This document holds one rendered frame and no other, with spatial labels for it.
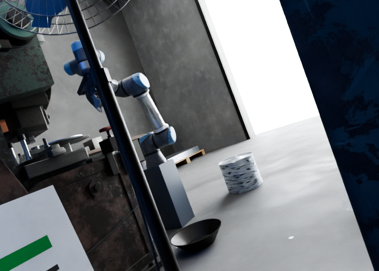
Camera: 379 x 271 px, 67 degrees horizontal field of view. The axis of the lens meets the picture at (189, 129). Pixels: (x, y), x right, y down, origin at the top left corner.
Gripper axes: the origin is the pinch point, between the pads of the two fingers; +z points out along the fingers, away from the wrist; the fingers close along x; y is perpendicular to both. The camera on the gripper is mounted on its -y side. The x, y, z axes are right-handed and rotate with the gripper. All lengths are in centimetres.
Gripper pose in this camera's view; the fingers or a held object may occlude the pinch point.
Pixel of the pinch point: (100, 110)
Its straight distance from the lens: 151.0
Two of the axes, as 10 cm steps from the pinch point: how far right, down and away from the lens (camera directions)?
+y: 7.4, -2.8, -6.2
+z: 3.5, 9.4, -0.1
